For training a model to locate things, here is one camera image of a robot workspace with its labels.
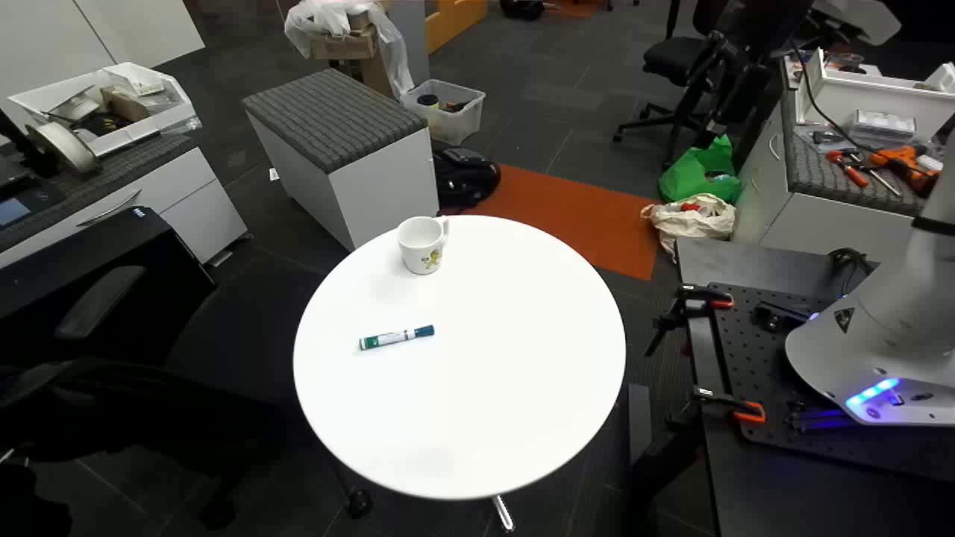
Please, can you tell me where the green white dry-erase marker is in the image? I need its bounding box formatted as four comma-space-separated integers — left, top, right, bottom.
355, 322, 438, 355

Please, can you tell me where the white mug with floral print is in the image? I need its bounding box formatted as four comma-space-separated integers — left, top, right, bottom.
394, 216, 451, 279

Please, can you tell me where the black bag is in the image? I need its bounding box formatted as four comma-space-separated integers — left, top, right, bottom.
432, 143, 503, 216

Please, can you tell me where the orange floor mat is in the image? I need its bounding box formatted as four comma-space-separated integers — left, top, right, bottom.
466, 161, 661, 285

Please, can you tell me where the clear plastic storage bin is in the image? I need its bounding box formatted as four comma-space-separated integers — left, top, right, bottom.
400, 75, 490, 148

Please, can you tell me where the white patterned bag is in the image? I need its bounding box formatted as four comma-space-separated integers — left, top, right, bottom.
637, 192, 739, 251

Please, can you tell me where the green plastic bag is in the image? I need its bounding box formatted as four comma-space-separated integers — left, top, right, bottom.
652, 133, 745, 207

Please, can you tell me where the white table leg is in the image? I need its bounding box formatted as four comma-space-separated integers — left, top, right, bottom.
490, 494, 520, 534

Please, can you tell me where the black office chair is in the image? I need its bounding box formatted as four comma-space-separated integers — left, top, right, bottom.
0, 207, 300, 531
608, 0, 788, 169

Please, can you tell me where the white plastic bag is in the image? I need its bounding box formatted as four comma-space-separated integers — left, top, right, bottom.
281, 0, 417, 101

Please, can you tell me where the white cabinet with grey top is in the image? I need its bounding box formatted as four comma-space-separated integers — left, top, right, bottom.
733, 49, 955, 267

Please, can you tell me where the white and black office printer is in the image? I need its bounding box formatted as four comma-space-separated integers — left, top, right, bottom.
0, 124, 251, 274

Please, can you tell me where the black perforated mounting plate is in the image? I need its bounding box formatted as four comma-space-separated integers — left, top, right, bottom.
675, 282, 955, 537

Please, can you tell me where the white tray of clutter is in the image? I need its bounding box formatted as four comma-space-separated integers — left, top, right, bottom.
5, 60, 203, 164

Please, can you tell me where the white equipment box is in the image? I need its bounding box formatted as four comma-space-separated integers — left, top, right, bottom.
779, 45, 955, 143

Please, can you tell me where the orange power drill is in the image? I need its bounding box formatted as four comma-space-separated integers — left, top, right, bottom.
861, 143, 945, 200

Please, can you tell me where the black clamp with orange handle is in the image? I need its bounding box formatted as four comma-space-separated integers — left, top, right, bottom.
691, 386, 769, 430
643, 285, 739, 355

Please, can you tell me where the orange handled hand tool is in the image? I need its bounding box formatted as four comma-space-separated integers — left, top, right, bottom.
823, 148, 870, 192

